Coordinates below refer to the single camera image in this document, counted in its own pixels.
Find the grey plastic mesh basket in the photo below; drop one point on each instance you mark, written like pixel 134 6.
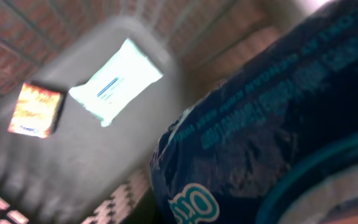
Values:
pixel 82 169

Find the orange small box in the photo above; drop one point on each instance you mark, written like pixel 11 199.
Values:
pixel 36 111

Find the blue Oreo cookie pack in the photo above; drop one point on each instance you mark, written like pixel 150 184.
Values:
pixel 281 122

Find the white wet wipes pack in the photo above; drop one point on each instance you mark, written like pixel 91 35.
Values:
pixel 123 77

